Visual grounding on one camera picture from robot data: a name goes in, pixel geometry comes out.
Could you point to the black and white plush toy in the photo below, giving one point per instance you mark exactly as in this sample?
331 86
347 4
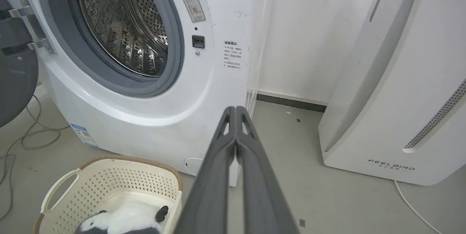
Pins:
123 221

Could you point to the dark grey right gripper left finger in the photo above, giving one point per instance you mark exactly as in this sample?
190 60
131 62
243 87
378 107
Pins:
213 190

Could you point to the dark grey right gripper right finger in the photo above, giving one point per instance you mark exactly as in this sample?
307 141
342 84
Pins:
260 194

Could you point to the cream perforated laundry basket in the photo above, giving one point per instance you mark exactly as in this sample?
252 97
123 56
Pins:
109 186

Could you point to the white front-load washing machine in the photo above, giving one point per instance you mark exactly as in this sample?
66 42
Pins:
153 110

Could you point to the dark washing machine door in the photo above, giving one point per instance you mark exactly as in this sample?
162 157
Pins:
14 63

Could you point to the white tower air purifier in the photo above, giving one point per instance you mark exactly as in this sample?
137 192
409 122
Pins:
400 92

